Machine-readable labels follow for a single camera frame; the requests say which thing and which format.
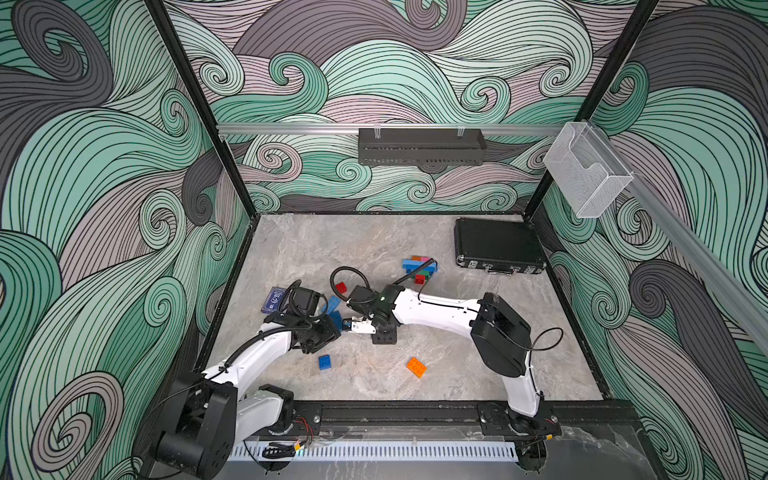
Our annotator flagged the black frame post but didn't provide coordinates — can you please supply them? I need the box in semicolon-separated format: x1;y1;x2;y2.
145;0;259;220
522;0;659;223

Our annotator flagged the black case on table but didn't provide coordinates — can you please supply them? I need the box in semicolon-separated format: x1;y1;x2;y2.
454;218;546;275

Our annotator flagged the blue small lego brick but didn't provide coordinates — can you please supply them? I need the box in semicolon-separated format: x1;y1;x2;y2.
318;355;332;371

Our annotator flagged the blue card tag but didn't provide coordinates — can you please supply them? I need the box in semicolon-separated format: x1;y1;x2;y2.
261;287;286;315

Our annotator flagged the light blue brick left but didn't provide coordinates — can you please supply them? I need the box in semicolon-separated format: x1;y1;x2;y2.
326;295;342;314

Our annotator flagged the orange lego brick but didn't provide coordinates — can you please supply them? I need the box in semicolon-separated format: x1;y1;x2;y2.
406;357;427;378

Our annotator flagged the blue long brick left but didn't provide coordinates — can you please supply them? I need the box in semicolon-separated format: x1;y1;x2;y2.
329;311;344;332

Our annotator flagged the white slotted cable duct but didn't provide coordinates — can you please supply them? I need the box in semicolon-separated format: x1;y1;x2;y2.
230;441;519;463

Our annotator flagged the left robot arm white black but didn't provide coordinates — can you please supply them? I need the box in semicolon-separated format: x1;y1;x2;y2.
150;312;343;479

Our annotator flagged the aluminium rail back wall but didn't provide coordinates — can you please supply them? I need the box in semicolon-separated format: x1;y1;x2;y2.
216;122;564;137

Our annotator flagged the green long lego brick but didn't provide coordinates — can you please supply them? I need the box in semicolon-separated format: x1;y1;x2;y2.
415;269;434;279

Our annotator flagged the aluminium rail wall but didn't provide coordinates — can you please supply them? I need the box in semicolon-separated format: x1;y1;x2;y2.
597;129;767;343
216;122;564;137

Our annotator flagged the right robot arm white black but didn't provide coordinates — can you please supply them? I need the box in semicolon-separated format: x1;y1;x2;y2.
363;285;541;418

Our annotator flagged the clear plastic wall bin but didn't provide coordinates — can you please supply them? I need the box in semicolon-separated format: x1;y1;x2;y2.
544;121;634;219

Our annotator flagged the aluminium rail right wall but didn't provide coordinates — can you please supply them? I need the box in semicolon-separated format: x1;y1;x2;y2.
597;129;767;343

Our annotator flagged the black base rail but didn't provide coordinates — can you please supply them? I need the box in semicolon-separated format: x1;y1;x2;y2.
294;400;639;438

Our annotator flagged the black frame post left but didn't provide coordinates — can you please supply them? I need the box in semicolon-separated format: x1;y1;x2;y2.
145;0;259;220

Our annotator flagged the black perforated wall tray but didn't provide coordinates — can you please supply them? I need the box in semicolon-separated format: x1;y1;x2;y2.
357;129;488;172

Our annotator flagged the black frame post right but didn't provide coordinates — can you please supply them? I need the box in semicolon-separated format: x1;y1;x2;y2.
522;0;659;223

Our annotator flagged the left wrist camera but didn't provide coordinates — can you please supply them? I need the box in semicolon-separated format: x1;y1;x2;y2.
278;286;325;320

